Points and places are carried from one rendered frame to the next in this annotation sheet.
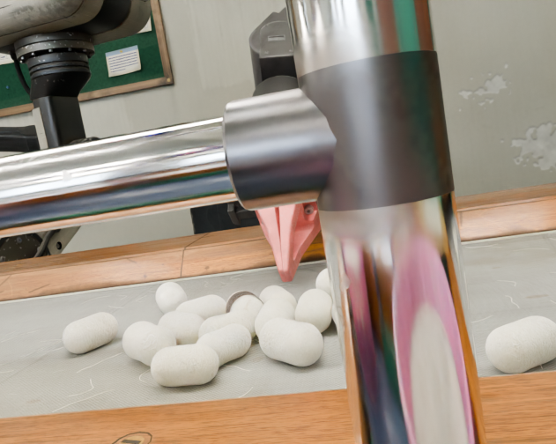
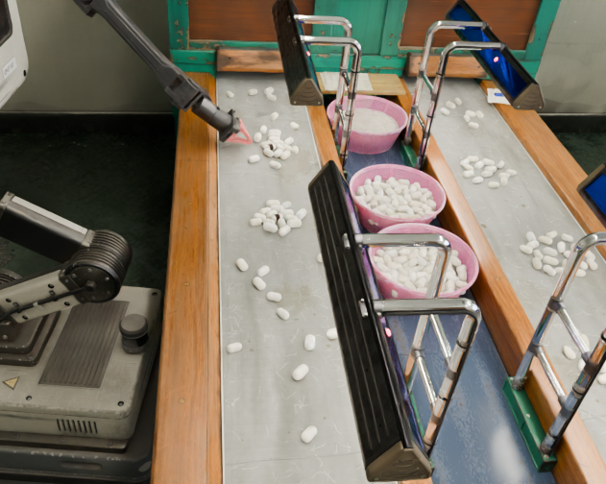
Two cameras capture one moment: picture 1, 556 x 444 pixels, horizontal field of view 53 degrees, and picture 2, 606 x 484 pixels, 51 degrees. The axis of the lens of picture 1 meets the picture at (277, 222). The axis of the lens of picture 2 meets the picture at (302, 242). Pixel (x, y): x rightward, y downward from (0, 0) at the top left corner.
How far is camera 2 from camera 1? 2.02 m
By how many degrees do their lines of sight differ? 101
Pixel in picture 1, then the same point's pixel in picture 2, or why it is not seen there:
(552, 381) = (315, 123)
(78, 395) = (297, 162)
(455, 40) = not seen: outside the picture
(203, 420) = (322, 139)
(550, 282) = (258, 121)
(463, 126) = not seen: outside the picture
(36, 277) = (211, 193)
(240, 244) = (209, 151)
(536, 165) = not seen: outside the picture
